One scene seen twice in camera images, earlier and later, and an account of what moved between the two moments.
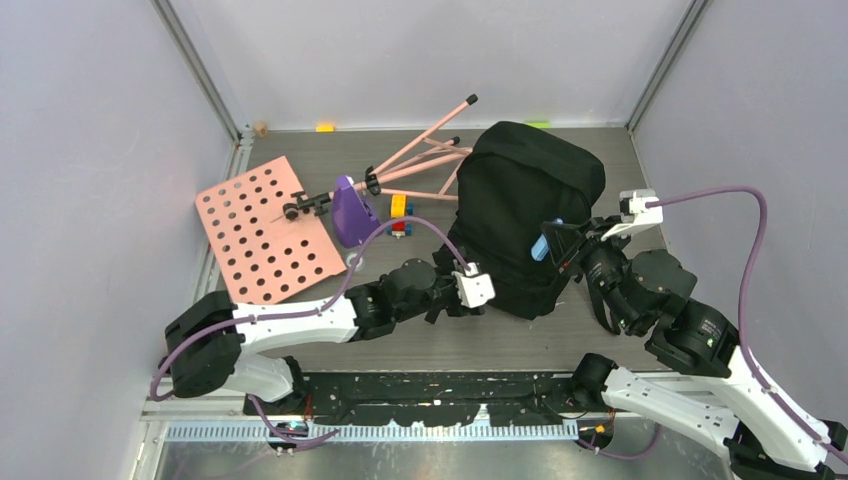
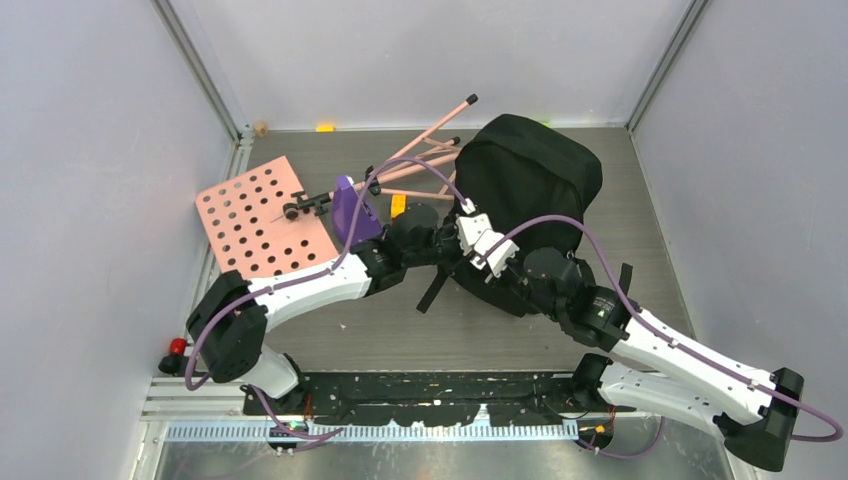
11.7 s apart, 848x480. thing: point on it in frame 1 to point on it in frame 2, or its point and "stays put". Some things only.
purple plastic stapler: x=353 y=221 stays put
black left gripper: x=453 y=307 to x=459 y=255
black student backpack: x=514 y=179 stays put
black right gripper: x=563 y=238 to x=502 y=279
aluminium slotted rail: x=379 y=431 stays put
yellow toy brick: x=398 y=205 stays put
